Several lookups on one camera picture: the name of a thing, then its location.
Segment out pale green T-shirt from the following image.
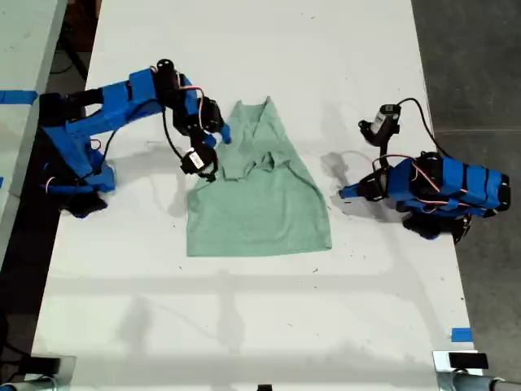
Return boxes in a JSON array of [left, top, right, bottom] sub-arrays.
[[186, 96, 333, 258]]

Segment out long blue tape strip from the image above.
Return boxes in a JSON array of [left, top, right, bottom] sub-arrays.
[[0, 89, 39, 106]]

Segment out white side table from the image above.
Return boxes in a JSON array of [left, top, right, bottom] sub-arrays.
[[0, 0, 68, 261]]

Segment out small black box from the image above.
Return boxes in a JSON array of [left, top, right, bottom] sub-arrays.
[[30, 356, 62, 374], [448, 352, 488, 370]]

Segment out black camera box white label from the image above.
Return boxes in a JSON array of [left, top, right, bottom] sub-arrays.
[[369, 103, 401, 134], [178, 145, 219, 176]]

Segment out short black camera stalk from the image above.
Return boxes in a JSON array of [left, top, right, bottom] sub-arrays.
[[198, 161, 219, 183], [357, 119, 399, 160]]

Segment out black camera cable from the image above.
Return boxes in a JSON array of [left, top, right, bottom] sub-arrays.
[[395, 97, 449, 158], [161, 106, 184, 160]]

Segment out black floor cable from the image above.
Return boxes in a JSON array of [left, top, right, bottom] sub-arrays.
[[51, 38, 85, 77]]

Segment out white metal corner bracket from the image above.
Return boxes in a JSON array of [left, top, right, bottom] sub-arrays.
[[432, 349, 496, 391]]

